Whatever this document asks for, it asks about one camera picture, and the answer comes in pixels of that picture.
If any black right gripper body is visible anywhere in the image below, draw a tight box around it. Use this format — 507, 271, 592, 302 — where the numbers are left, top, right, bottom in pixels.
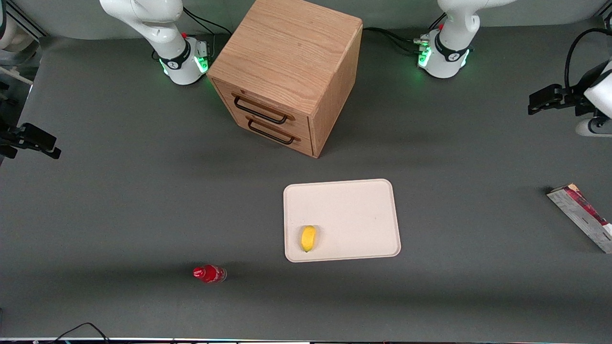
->
0, 120, 22, 160

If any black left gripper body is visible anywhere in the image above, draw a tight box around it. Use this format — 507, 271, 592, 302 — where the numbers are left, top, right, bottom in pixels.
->
566, 61, 609, 118

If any red tartan cookie box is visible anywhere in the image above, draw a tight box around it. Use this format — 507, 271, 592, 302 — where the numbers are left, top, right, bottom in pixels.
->
546, 183, 612, 254

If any beige rectangular tray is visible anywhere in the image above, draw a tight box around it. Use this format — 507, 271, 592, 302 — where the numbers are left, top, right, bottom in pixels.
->
283, 179, 402, 263

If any red plastic bottle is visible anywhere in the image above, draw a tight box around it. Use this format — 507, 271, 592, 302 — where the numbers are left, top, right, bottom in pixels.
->
193, 264, 228, 285

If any wooden two-drawer cabinet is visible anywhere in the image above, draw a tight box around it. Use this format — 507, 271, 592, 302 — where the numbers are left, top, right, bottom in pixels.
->
207, 0, 364, 159

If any yellow lemon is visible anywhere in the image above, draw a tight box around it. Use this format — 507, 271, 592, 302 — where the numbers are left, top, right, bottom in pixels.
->
300, 225, 317, 253

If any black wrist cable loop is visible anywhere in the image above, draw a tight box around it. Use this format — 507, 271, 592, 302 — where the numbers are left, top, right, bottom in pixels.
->
564, 27, 612, 90

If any aluminium frame rail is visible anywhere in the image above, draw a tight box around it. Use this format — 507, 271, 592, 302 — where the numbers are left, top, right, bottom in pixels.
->
0, 0, 49, 40

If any black base cable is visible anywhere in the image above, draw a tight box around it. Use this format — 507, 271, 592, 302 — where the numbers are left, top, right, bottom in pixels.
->
183, 7, 232, 37
362, 27, 422, 54

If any thin black cable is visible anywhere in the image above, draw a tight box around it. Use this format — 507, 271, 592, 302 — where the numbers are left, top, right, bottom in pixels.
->
47, 322, 111, 344

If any black metal drawer handle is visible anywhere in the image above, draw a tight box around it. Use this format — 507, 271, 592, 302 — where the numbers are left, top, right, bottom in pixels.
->
233, 95, 290, 125
247, 118, 297, 145

